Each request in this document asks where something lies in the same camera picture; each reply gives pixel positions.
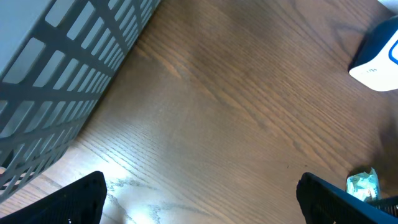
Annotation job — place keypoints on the green snack packet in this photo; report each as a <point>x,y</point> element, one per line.
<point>364,186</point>

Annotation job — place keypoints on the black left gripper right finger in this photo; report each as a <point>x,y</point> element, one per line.
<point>322,202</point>

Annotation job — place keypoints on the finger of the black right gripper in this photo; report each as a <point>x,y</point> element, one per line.
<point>387,205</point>

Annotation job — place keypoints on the white barcode scanner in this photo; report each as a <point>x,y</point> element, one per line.
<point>375,65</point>

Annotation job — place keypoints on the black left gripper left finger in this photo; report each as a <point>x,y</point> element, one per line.
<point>79,202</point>

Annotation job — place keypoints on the grey plastic mesh basket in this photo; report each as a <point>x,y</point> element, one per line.
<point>56,78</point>

